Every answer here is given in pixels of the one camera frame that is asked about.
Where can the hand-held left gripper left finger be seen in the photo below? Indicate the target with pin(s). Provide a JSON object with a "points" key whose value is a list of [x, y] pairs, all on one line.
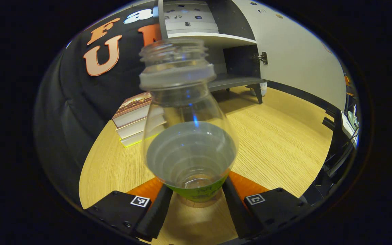
{"points": [[155, 214]]}

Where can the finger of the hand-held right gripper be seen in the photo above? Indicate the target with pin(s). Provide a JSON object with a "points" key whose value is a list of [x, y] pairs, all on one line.
{"points": [[347, 80]]}

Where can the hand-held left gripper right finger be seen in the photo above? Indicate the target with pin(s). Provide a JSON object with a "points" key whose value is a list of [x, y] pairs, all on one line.
{"points": [[237, 211]]}

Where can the beige cabinet door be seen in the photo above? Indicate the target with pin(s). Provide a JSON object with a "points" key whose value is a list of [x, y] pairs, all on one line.
{"points": [[301, 61]]}

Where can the green label plastic bottle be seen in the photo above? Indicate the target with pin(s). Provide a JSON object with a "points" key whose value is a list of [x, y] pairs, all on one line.
{"points": [[189, 153]]}

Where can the metal door hinge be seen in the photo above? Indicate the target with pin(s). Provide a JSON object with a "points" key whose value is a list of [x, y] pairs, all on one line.
{"points": [[263, 58]]}

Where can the black computer monitor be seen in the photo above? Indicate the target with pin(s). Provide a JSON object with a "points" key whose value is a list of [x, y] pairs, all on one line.
{"points": [[339, 143]]}

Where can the white book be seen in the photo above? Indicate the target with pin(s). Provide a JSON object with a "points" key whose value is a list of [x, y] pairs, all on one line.
{"points": [[131, 131]]}

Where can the brown cover book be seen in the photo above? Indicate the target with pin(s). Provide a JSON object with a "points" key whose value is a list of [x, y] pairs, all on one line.
{"points": [[131, 105]]}

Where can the black backdrop cloth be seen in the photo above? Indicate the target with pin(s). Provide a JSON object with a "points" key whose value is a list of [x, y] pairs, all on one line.
{"points": [[73, 102]]}

